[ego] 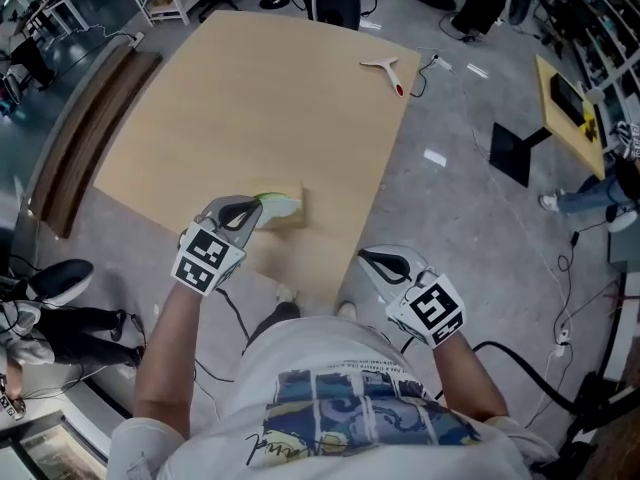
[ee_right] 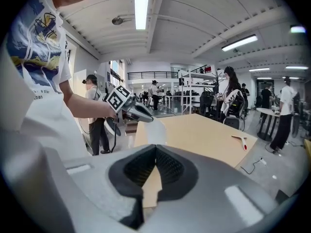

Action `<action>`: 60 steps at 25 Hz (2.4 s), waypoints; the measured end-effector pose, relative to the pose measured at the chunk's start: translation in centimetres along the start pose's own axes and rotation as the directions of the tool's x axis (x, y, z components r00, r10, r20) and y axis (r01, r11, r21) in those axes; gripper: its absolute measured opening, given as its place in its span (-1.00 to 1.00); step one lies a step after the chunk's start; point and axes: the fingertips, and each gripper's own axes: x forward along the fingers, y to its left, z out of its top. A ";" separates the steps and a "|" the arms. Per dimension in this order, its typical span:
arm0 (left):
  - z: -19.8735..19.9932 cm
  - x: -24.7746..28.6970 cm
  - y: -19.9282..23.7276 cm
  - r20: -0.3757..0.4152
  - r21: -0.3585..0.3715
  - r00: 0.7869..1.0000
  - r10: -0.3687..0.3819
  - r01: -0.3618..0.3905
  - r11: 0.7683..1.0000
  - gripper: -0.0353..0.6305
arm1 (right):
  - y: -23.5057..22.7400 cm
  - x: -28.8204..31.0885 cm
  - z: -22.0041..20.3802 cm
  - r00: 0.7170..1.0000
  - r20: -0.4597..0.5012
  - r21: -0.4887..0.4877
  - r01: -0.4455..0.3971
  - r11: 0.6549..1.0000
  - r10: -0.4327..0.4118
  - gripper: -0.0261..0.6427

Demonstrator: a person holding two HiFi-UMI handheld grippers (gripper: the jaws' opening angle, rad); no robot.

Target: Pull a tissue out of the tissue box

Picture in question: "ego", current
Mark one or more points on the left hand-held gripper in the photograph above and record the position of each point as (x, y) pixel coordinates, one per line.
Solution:
(207, 260)

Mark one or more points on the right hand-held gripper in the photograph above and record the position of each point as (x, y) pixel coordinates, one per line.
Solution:
(430, 313)

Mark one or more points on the white cloth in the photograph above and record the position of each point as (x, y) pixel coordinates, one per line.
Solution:
(280, 208)

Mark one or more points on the person's right forearm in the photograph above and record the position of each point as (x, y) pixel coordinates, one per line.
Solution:
(462, 383)

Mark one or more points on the person's left forearm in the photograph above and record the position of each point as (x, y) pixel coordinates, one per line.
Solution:
(165, 358)

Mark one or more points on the wooden tissue box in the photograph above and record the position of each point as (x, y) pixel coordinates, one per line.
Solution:
(297, 219)

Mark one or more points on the person's right shoe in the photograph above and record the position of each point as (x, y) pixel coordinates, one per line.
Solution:
(346, 310)

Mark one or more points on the person's shoe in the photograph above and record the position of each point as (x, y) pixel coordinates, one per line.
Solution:
(287, 294)
(346, 310)

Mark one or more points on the person's left shoe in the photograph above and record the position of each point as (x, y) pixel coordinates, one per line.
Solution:
(287, 294)

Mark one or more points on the person's white printed T-shirt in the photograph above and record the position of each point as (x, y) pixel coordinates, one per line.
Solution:
(320, 348)

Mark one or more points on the person's dark trousers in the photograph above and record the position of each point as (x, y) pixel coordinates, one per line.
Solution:
(285, 312)

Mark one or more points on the brown wooden step platform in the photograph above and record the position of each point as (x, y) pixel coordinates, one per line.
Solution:
(85, 143)

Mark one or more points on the white shell chair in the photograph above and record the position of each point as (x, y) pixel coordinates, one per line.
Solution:
(65, 273)

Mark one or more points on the white power strip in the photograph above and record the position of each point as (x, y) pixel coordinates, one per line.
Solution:
(562, 350)
(136, 39)
(442, 63)

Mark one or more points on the yellow black small item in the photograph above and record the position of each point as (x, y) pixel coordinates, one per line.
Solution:
(590, 128)

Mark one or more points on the black flat case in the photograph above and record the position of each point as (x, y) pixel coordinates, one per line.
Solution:
(567, 98)

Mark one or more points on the white cup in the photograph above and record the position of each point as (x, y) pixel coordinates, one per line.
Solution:
(596, 95)

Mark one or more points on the white storage shelving unit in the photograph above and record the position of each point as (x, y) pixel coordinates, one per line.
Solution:
(610, 43)

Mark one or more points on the small yellow pedestal table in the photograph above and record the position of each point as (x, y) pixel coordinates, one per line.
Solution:
(570, 138)

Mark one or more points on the black chair white frame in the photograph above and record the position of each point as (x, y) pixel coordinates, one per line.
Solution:
(337, 3)

